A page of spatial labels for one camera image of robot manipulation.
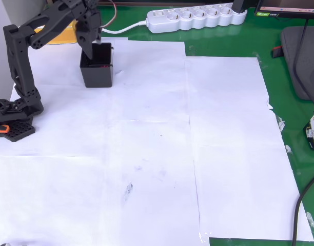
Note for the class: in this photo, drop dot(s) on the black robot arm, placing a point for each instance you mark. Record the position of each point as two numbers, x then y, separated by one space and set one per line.
18 71

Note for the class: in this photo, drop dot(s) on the yellow cardboard box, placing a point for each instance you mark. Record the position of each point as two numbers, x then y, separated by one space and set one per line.
66 38

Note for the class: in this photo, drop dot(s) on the black square container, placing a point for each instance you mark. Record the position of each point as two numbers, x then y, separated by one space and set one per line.
98 78

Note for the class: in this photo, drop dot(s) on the white paper sheet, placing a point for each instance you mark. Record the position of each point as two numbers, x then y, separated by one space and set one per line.
249 192
57 200
57 64
152 77
223 102

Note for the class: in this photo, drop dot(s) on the white power strip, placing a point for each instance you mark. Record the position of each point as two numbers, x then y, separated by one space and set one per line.
198 20

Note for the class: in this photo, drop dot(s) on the orange black table clamp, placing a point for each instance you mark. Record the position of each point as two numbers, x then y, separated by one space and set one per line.
4 129

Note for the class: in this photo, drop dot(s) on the black plug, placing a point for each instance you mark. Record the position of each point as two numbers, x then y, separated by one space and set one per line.
239 5

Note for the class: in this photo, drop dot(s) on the red black tag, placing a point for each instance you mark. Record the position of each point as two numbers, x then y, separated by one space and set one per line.
277 52

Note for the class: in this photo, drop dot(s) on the grey laptop sleeve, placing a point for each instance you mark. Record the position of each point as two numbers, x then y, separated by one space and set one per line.
290 64

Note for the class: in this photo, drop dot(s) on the black laptop green sticker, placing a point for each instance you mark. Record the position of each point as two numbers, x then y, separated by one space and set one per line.
295 15

